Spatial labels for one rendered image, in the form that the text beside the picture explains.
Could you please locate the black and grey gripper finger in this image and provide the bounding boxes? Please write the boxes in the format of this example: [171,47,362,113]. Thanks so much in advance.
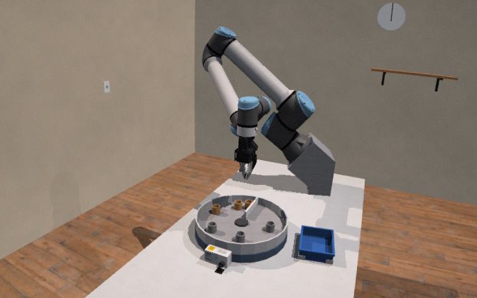
[239,162,246,179]
[245,154,257,179]

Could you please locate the grey metal cylinder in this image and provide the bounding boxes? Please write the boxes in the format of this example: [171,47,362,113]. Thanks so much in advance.
[236,231,245,243]
[266,221,275,233]
[208,222,217,234]

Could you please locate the blue crate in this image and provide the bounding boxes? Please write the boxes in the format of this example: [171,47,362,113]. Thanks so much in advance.
[297,225,335,265]

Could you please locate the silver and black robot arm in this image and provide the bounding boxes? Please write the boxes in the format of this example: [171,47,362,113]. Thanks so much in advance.
[202,27,315,162]

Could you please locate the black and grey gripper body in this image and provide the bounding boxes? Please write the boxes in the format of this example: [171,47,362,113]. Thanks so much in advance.
[234,136,256,164]

